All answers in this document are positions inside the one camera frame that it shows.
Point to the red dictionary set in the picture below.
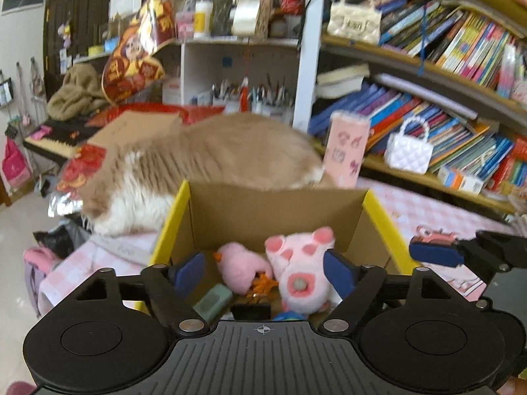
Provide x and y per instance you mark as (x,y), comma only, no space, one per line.
(510,176)

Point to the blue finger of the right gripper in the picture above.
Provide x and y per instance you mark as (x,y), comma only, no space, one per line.
(445,255)

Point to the pink cylinder container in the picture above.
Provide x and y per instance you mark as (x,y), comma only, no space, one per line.
(344,154)

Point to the yellow cardboard box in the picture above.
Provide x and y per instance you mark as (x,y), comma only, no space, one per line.
(206,216)

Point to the red gold foil balloon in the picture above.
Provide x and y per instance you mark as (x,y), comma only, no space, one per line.
(133,67)

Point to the olive blanket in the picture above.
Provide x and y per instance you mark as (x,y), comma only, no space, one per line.
(80,94)

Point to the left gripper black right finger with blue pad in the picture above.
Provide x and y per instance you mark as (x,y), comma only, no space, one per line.
(358,286)

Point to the white quilted pearl handbag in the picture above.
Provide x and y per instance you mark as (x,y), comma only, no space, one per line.
(407,153)

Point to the black binder clip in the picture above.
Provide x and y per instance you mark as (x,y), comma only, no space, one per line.
(251,312)

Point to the pink paw plush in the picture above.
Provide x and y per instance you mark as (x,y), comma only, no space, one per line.
(297,265)

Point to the mint green correction tape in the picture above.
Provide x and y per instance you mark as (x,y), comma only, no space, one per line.
(214,302)

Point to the cream pearl handbag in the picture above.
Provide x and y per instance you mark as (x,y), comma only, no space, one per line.
(360,23)

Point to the blue green toy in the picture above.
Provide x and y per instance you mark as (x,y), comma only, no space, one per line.
(289,316)

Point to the pink chick plush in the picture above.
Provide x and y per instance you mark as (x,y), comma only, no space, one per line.
(243,271)

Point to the white cubby shelf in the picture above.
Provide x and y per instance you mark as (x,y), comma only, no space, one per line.
(211,71)

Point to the pink cartoon table mat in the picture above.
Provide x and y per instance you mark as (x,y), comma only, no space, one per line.
(413,215)

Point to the orange white cat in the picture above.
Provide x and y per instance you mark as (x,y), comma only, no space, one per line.
(135,188)

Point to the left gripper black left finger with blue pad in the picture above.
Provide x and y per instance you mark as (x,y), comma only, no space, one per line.
(167,289)

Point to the wooden bookshelf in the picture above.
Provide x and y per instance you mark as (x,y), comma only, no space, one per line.
(459,64)

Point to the orange white small box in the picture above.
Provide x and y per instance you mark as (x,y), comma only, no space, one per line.
(460,181)

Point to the black keyboard piano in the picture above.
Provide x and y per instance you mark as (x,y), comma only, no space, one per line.
(59,141)

